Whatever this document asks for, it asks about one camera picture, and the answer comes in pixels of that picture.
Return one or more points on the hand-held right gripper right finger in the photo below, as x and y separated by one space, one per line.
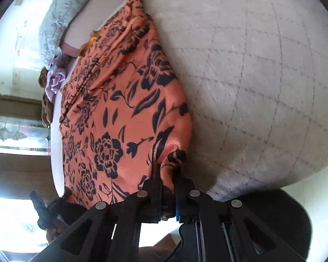
178 210

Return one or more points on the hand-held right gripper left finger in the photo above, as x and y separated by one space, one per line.
159 210

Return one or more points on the orange black floral garment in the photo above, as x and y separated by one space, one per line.
120 114

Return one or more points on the stained glass window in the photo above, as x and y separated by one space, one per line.
16 133

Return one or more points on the brown cloth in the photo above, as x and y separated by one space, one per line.
46 106

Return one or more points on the purple floral cloth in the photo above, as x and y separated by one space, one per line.
56 76

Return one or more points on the white quilted blanket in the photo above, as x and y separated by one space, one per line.
248 87

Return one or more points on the grey-blue quilted cover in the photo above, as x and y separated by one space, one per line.
62 13

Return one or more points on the pale pink pillow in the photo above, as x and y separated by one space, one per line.
98 13

